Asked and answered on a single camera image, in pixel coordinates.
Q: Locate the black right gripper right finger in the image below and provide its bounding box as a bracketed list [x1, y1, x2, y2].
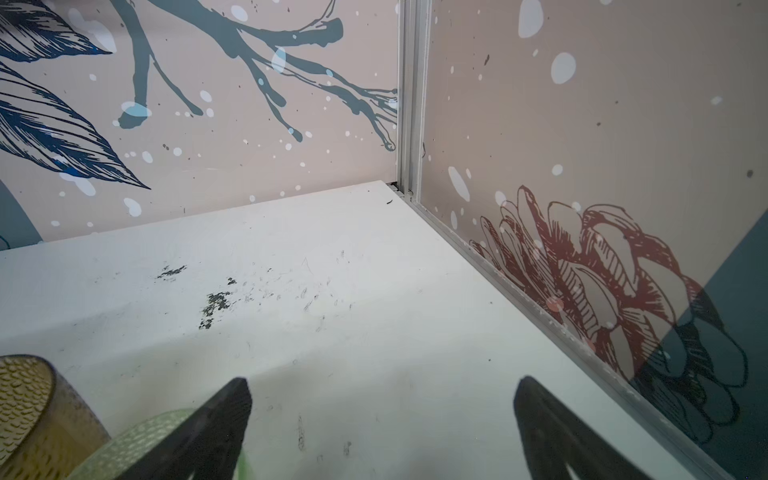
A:
[513, 376, 649, 480]

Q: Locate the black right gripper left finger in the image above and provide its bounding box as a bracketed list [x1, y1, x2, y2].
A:
[119, 377, 252, 479]

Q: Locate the pale green textured glass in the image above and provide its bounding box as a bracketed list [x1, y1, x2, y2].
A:
[67, 408, 253, 480]

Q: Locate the amber textured glass right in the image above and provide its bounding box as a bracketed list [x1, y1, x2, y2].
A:
[1, 355, 111, 479]

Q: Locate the aluminium frame corner post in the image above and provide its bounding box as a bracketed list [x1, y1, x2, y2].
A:
[396, 0, 432, 203]

